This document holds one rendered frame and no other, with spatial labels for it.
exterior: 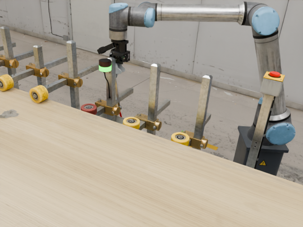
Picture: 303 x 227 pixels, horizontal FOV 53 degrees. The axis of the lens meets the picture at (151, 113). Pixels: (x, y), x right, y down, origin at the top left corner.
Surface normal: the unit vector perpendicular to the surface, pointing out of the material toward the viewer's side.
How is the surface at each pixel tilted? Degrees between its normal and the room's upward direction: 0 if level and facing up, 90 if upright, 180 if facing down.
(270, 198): 0
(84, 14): 90
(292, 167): 0
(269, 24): 83
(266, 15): 83
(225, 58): 90
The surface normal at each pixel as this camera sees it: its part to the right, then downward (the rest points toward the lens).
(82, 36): -0.54, 0.39
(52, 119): 0.06, -0.87
